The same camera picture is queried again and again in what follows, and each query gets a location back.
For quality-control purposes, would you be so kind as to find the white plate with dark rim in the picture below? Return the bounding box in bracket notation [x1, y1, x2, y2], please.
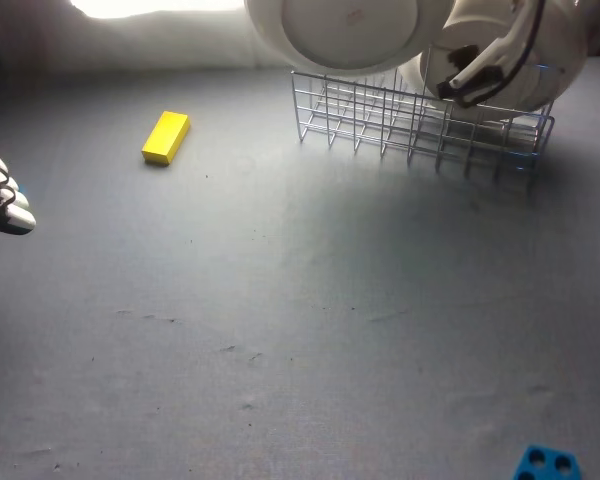
[243, 0, 456, 71]
[397, 0, 589, 121]

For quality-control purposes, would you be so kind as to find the silver wire dish rack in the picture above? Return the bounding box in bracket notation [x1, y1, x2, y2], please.
[290, 47, 556, 189]

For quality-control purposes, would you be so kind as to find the yellow rectangular block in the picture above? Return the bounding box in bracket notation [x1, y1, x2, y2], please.
[140, 110, 191, 167]

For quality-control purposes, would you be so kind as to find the thin black camera cable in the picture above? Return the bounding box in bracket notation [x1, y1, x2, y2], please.
[452, 0, 549, 110]

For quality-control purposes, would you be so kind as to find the grey table cloth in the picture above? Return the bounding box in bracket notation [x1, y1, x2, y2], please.
[0, 54, 600, 480]

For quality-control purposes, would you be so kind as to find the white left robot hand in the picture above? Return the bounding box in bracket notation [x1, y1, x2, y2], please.
[0, 127, 38, 236]

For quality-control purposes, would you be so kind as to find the blue pentagon block with holes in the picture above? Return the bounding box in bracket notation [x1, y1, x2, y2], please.
[510, 443, 586, 480]

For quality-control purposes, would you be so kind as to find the white backdrop cloth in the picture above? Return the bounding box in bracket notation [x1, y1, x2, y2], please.
[0, 0, 291, 76]

